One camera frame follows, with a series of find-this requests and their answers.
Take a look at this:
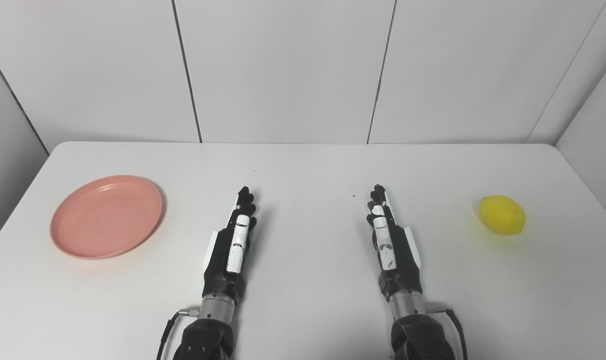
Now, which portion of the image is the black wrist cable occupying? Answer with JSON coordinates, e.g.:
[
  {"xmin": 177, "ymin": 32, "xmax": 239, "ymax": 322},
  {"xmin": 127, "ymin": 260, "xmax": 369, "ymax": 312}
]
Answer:
[
  {"xmin": 427, "ymin": 305, "xmax": 469, "ymax": 360},
  {"xmin": 156, "ymin": 308, "xmax": 200, "ymax": 360}
]

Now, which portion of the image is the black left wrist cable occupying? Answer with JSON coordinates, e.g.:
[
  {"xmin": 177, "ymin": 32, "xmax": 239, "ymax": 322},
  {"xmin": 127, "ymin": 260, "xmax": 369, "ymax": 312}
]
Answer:
[{"xmin": 156, "ymin": 308, "xmax": 200, "ymax": 360}]

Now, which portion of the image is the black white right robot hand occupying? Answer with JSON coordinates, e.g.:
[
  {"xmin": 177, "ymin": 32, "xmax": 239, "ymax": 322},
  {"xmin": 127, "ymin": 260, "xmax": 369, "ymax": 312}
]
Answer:
[{"xmin": 366, "ymin": 184, "xmax": 424, "ymax": 304}]

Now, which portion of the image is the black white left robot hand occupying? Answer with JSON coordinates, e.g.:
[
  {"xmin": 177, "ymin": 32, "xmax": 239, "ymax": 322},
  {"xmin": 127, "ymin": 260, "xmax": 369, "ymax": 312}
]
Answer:
[{"xmin": 203, "ymin": 186, "xmax": 258, "ymax": 306}]

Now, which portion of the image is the yellow lemon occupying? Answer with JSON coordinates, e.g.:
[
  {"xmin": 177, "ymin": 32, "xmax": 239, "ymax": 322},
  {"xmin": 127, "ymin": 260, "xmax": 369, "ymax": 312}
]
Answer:
[{"xmin": 479, "ymin": 195, "xmax": 527, "ymax": 236}]

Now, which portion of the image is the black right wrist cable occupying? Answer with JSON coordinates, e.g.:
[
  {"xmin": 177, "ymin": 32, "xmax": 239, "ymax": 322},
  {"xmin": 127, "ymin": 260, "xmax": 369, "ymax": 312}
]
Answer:
[{"xmin": 427, "ymin": 305, "xmax": 469, "ymax": 360}]

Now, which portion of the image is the pink round plate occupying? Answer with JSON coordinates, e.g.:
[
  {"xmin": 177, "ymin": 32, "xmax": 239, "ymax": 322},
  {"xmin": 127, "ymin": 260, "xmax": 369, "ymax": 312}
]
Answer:
[{"xmin": 50, "ymin": 175, "xmax": 164, "ymax": 260}]

